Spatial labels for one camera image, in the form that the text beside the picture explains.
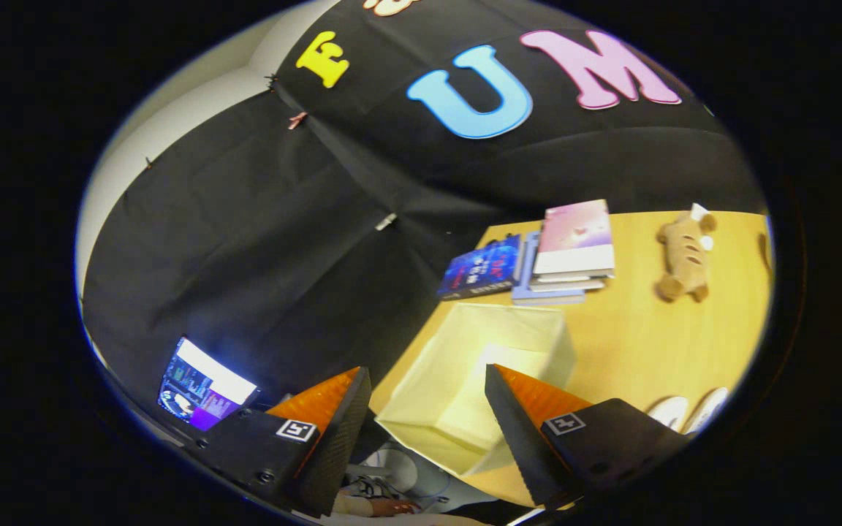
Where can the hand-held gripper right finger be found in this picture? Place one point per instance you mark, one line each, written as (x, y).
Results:
(527, 446)

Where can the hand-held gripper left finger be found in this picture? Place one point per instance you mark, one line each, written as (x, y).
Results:
(337, 453)

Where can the white canvas shoe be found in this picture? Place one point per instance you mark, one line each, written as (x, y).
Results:
(671, 410)
(710, 405)

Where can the pale blue book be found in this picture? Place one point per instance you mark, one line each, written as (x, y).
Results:
(549, 297)

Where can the monitor screen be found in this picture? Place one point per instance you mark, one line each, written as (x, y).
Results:
(202, 387)

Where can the white book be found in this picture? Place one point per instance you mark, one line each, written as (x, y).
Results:
(571, 280)

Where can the dark blue book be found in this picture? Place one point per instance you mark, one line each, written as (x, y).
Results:
(479, 267)

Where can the pink cover book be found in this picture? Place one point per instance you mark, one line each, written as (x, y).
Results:
(574, 230)

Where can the black backdrop cloth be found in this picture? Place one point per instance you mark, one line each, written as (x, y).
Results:
(245, 241)

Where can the silver clip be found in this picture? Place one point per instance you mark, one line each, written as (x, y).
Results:
(386, 221)

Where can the brown bread plush toy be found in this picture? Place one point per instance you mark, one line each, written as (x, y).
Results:
(684, 256)

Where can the red clip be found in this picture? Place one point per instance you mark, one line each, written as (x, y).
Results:
(297, 120)

